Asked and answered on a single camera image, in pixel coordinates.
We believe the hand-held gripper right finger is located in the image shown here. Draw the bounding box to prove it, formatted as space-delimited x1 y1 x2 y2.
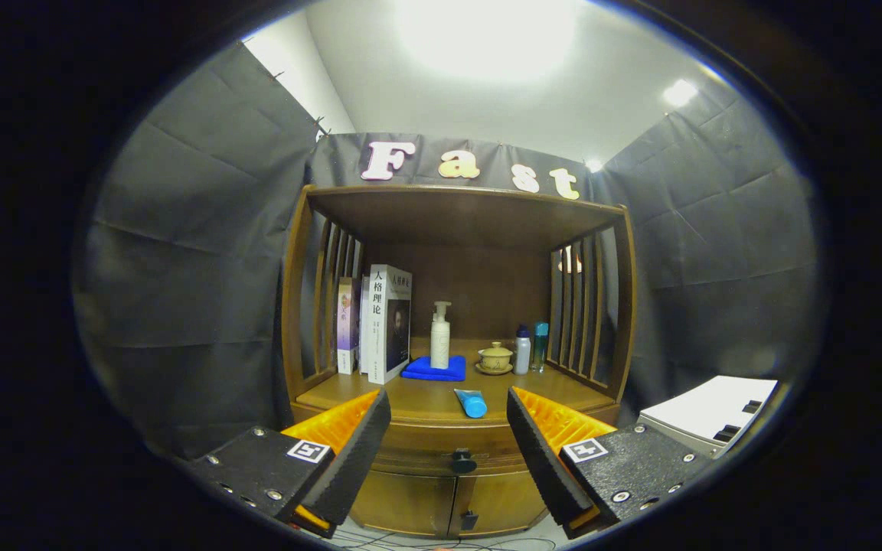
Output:
506 385 717 540

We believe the wooden drawer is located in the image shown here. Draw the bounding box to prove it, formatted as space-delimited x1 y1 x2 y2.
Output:
290 398 622 479

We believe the wooden countertop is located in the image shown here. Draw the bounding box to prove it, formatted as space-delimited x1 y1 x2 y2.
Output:
294 337 618 426

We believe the teal bottle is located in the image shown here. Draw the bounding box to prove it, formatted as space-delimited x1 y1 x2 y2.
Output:
531 321 550 373

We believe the white pump bottle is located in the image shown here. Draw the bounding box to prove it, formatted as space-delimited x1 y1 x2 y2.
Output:
430 301 452 370

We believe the thin white book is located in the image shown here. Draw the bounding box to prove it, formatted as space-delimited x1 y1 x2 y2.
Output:
358 275 372 375

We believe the blue white cosmetic tube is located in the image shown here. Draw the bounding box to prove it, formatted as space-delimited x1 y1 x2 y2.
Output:
454 389 488 419

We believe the thick white book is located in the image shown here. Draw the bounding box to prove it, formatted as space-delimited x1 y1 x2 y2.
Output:
367 264 413 385

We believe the wooden cabinet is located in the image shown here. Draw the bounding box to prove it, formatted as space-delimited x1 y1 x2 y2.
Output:
280 184 639 539

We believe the yellow lidded teacup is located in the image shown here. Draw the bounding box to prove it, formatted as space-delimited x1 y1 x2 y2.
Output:
479 341 514 371

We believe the purple book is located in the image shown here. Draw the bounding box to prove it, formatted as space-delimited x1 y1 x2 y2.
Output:
336 277 362 376

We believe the wooden cabinet door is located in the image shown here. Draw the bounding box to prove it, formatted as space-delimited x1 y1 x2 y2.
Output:
349 471 457 536
456 471 549 536

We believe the large ceiling light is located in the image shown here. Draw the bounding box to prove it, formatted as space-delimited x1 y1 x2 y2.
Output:
394 0 580 83

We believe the white grey drawer unit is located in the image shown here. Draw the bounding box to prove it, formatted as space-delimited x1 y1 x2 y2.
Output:
638 375 780 458

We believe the blue folded cloth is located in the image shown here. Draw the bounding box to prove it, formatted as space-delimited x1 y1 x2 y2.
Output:
400 355 467 382

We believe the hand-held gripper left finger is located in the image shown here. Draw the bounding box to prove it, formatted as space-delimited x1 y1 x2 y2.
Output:
181 386 392 539

